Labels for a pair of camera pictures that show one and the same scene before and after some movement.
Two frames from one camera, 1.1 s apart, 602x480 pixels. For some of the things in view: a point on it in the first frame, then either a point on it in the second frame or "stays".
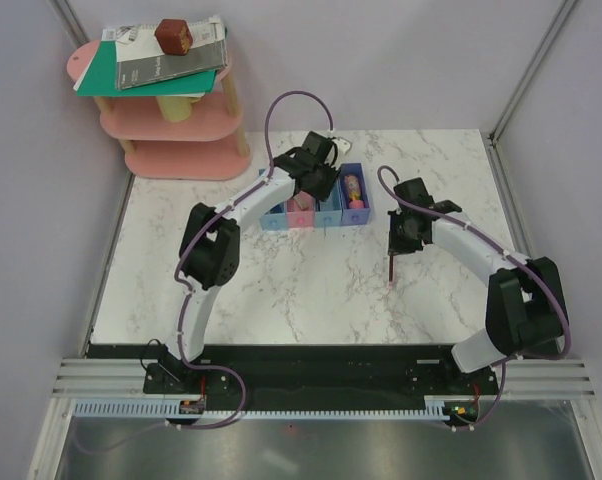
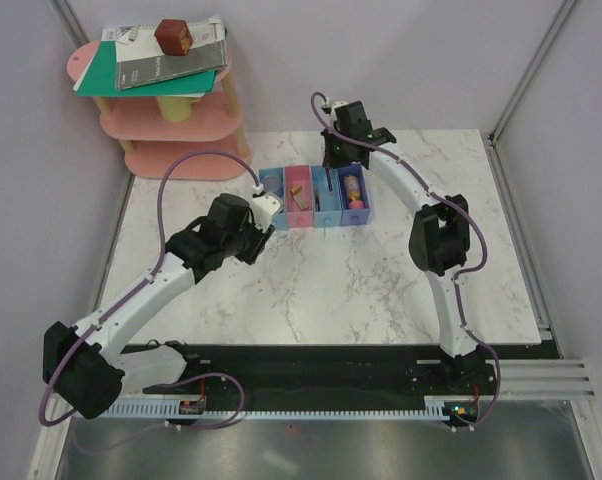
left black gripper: x=323 y=193 to x=259 y=240
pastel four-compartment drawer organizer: x=346 y=205 stays
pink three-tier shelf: x=206 y=146 stays
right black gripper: x=395 y=245 to x=330 y=159
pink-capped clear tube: x=354 y=190 stays
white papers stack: x=134 y=42 stays
